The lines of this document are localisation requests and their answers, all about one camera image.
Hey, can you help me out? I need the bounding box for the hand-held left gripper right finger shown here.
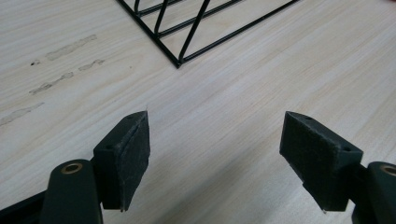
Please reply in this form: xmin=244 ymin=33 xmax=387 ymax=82
xmin=278 ymin=110 xmax=364 ymax=213

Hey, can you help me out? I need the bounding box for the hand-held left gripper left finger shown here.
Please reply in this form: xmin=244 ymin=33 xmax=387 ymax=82
xmin=92 ymin=110 xmax=151 ymax=213

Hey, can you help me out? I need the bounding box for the black wire rack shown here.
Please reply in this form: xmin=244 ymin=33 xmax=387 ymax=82
xmin=116 ymin=0 xmax=301 ymax=69

